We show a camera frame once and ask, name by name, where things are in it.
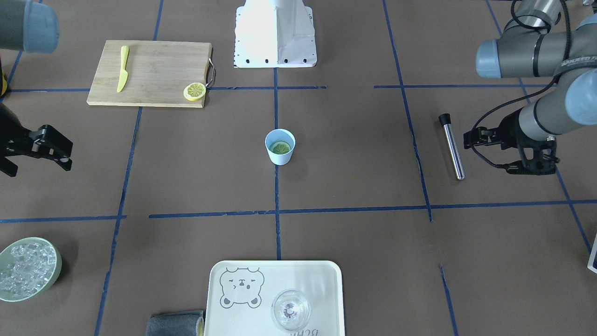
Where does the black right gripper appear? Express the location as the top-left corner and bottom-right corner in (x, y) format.
(0, 104), (73, 177)

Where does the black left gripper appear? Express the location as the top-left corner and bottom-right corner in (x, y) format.
(463, 109), (559, 175)

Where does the yellow lemon half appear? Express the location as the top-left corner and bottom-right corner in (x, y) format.
(183, 82), (207, 101)

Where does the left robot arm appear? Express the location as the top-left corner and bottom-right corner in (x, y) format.
(463, 0), (597, 175)

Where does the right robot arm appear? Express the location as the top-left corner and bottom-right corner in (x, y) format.
(0, 0), (73, 177)

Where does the whole yellow lemon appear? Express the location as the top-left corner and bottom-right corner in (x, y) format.
(0, 70), (8, 98)

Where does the lime slice in cup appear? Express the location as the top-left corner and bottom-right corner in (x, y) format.
(269, 140), (292, 155)

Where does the light blue cup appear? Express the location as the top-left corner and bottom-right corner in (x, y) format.
(264, 128), (296, 166)

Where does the steel muddler stick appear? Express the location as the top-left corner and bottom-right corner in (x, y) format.
(438, 113), (465, 181)

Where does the green bowl of ice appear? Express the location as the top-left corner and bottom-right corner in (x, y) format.
(0, 238), (62, 302)

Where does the yellow plastic knife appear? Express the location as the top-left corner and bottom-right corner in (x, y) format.
(117, 45), (130, 93)

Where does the wooden cutting board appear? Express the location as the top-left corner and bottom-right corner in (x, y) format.
(87, 40), (214, 108)

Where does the grey folded cloth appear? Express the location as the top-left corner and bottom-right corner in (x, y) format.
(146, 310), (205, 336)

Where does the cream bear tray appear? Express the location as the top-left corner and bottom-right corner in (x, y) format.
(203, 261), (346, 336)

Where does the clear wine glass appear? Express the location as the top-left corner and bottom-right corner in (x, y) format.
(271, 289), (311, 332)

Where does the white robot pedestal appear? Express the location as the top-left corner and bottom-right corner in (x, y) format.
(233, 0), (318, 69)

